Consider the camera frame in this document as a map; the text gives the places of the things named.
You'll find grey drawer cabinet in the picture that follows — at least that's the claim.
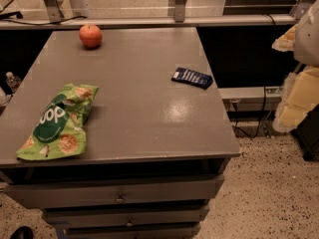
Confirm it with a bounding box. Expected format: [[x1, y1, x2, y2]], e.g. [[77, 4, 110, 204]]
[[0, 27, 241, 239]]

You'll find green chips bag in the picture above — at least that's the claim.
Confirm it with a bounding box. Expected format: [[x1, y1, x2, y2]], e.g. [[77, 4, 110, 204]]
[[16, 84, 99, 161]]

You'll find black cable on floor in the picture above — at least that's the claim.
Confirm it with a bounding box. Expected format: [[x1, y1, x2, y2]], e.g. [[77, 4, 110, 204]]
[[232, 87, 272, 139]]

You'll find middle grey drawer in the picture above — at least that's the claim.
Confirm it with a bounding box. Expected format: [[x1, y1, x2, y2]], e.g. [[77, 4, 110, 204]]
[[44, 204, 209, 228]]

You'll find clear plastic water bottle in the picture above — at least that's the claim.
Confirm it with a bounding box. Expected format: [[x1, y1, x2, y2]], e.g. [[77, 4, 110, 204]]
[[6, 72, 22, 94]]

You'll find top grey drawer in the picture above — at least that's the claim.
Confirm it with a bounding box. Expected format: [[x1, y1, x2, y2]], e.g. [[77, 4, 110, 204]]
[[4, 174, 224, 209]]

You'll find aluminium frame beam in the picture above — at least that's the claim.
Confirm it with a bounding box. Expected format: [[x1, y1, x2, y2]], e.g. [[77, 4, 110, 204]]
[[0, 14, 297, 30]]

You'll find red apple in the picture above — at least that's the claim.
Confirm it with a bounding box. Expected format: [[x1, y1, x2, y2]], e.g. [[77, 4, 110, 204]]
[[79, 24, 102, 48]]

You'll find bottom grey drawer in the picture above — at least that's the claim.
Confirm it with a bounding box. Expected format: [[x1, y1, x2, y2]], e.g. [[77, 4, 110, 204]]
[[67, 223, 200, 239]]

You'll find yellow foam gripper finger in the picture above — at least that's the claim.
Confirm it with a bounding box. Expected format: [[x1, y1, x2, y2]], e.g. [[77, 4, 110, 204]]
[[272, 66, 319, 132], [271, 25, 297, 52]]

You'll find dark blue rxbar wrapper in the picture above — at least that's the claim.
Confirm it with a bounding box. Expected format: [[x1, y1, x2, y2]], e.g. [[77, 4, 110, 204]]
[[171, 68, 213, 90]]

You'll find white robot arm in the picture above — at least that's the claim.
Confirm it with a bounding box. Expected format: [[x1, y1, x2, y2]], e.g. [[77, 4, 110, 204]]
[[272, 0, 319, 132]]

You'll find black cable on beam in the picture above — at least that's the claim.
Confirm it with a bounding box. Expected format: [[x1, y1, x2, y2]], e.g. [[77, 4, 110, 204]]
[[0, 11, 88, 26]]

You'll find grey drawer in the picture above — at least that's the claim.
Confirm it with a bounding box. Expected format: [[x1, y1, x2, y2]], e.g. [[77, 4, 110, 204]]
[[4, 174, 224, 209], [67, 223, 200, 239], [44, 204, 209, 228]]

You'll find black shoe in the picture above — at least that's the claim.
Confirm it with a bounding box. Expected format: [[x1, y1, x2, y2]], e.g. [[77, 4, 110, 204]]
[[10, 226, 34, 239]]

